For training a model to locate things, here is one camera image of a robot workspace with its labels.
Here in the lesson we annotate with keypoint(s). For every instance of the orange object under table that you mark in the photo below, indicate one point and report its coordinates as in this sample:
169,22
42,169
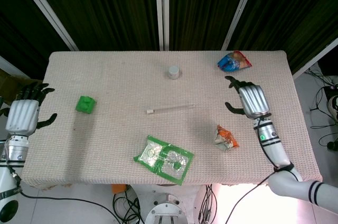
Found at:
118,188

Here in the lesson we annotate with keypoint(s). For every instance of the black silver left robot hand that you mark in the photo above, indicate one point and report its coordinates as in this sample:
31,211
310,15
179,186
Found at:
22,115

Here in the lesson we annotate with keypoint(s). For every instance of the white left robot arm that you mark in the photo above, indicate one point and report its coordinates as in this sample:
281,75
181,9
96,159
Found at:
16,150

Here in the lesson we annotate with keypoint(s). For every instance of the beige waffle tablecloth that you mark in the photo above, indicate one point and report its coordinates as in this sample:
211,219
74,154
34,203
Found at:
118,129

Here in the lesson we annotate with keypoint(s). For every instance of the green clear plastic bag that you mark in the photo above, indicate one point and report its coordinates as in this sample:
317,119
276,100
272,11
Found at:
158,160

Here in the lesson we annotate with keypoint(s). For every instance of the dark green curtain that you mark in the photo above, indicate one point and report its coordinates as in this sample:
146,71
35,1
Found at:
111,10

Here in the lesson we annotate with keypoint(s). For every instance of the orange white crumpled snack bag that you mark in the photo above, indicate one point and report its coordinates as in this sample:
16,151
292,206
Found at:
224,139

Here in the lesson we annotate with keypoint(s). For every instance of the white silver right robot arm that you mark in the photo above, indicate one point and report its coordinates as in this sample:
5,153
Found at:
272,150

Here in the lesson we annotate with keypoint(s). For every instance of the brown cardboard box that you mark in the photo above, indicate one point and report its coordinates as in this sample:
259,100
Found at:
10,78

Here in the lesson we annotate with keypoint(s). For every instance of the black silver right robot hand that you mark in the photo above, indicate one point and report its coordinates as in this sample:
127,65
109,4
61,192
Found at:
253,100

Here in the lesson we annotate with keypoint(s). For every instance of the small grey cup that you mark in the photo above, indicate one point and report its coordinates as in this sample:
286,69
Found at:
173,72

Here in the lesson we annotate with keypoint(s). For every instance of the green toy building block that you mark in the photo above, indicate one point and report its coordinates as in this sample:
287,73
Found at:
85,105

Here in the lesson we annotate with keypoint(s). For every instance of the clear glass test tube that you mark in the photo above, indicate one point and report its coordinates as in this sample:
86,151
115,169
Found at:
174,107

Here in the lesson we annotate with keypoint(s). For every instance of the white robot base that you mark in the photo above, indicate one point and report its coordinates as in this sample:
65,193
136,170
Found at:
166,210

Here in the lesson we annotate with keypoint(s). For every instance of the small white rectangular block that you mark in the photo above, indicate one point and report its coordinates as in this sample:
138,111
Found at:
149,111

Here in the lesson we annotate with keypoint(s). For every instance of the white frame post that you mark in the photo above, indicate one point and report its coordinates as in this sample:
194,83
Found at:
314,59
45,7
161,10
241,7

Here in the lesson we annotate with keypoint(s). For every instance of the blue snack bag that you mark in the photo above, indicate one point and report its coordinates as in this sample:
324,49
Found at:
232,63

